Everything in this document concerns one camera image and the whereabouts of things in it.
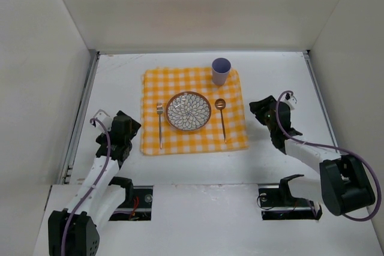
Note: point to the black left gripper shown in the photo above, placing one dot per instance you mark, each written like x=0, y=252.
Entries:
x=129, y=122

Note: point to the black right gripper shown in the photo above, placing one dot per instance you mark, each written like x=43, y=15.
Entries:
x=259, y=107

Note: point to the silver metal fork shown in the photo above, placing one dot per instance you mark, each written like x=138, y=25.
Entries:
x=159, y=113

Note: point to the yellow white checkered cloth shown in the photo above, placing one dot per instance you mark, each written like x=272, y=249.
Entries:
x=160, y=84

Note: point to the copper long-handled spoon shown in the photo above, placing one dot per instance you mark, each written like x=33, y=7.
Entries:
x=220, y=105

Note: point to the lavender plastic cup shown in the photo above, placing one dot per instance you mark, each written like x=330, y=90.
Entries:
x=220, y=69

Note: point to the patterned ceramic plate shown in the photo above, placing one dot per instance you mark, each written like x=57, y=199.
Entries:
x=188, y=111

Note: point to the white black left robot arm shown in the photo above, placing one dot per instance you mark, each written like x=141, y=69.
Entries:
x=75, y=230

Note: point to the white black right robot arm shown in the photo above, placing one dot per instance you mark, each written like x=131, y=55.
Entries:
x=346, y=181

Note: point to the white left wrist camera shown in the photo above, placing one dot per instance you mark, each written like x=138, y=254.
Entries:
x=101, y=120

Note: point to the right aluminium frame rail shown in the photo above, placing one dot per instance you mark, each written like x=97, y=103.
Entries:
x=307, y=59

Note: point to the aluminium frame rail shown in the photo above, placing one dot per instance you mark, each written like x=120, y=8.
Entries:
x=307, y=59
x=71, y=150

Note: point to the left aluminium frame rail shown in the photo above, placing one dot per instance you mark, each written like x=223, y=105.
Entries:
x=71, y=150

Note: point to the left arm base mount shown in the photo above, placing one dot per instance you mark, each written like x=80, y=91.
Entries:
x=138, y=207

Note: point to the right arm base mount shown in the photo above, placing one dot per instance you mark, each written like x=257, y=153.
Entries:
x=278, y=204

